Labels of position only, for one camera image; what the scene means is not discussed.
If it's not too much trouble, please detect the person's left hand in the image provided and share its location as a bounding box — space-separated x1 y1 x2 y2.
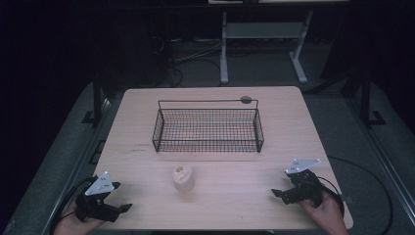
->
53 199 106 235

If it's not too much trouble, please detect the black wire basket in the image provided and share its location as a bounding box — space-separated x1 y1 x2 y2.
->
151 95 265 154

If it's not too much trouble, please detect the person's right hand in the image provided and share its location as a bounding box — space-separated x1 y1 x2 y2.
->
297 190 350 235

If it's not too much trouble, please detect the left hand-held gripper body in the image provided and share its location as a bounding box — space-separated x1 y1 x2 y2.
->
74 170 121 223

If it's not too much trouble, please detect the white metal desk frame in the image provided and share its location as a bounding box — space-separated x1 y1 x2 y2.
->
219 10 314 85

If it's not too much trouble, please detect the black metal stand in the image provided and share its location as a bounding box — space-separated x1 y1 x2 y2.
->
80 72 109 125
358 70 388 128

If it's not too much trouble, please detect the aluminium floor rail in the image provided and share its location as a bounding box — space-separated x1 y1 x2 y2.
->
41 97 125 235
345 96 415 227

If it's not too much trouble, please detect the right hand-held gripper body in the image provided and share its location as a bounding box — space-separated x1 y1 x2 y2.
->
281 158 325 209

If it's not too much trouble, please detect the small pale cylindrical bread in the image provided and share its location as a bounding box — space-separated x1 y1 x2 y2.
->
171 164 196 193

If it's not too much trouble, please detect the bundle of floor cables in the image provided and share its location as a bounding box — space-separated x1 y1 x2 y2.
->
150 34 224 88

